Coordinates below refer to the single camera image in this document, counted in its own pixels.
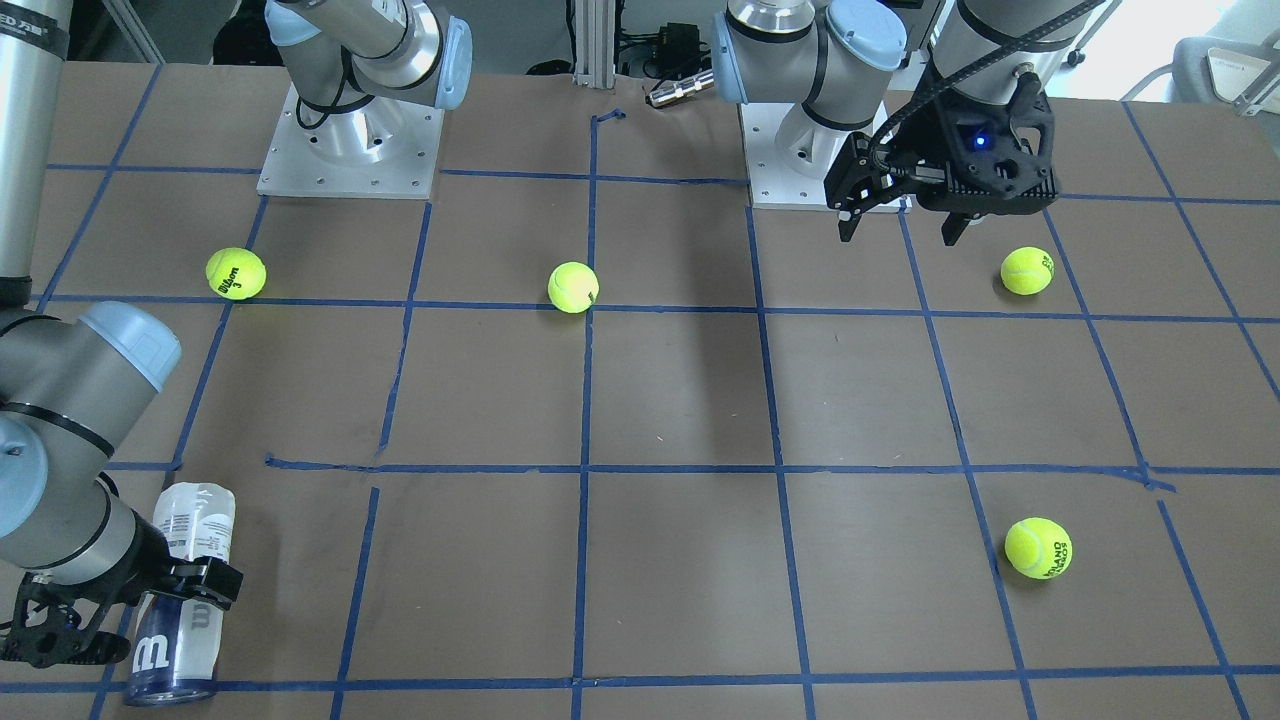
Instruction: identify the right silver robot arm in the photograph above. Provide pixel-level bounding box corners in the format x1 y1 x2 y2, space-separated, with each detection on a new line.
1 1 243 669

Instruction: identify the tennis ball Roland Garros front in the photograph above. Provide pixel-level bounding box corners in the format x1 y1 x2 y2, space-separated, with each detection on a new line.
1004 518 1074 580

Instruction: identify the tennis ball Wilson 3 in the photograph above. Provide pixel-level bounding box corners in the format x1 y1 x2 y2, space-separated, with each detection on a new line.
205 247 268 301

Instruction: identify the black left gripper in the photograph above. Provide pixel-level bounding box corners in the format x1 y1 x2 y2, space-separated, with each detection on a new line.
826 70 1059 247

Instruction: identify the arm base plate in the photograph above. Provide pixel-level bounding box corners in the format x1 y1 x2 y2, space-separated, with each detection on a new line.
739 102 849 211
256 87 445 200

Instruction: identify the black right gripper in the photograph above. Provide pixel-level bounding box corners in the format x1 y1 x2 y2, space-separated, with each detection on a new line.
3 539 244 669

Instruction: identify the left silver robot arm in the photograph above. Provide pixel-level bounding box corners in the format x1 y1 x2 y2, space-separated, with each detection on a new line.
710 1 1094 246

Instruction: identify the aluminium frame post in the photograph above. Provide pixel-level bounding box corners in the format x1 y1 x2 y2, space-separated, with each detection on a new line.
568 0 621 91

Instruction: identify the white blue tennis ball can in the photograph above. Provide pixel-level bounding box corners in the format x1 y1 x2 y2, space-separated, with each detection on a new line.
123 482 236 707

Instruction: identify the tennis ball centre row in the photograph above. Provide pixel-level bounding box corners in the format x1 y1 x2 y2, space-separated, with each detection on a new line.
547 261 600 314

